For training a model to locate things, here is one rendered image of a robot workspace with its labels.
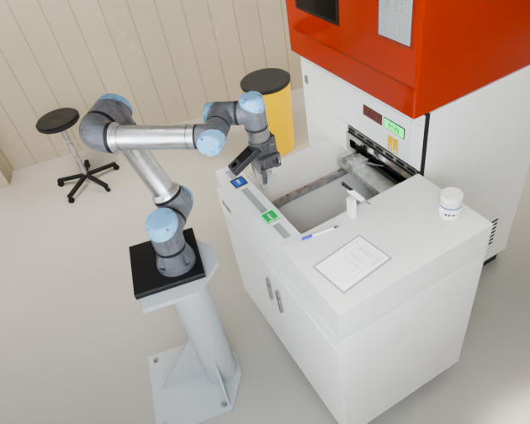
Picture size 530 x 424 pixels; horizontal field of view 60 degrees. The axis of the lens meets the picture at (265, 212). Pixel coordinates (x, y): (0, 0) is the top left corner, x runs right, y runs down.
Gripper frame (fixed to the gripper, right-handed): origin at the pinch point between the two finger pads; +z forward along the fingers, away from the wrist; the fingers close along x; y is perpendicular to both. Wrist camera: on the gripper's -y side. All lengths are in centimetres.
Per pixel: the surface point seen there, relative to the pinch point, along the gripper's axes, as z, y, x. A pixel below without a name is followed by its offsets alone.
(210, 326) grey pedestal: 63, -34, 5
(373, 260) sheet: 13.8, 17.3, -39.6
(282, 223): 14.7, 2.8, -5.7
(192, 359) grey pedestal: 93, -47, 15
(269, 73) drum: 52, 92, 172
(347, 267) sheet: 13.8, 8.8, -37.2
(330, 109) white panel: 12, 59, 43
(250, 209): 14.7, -3.0, 8.7
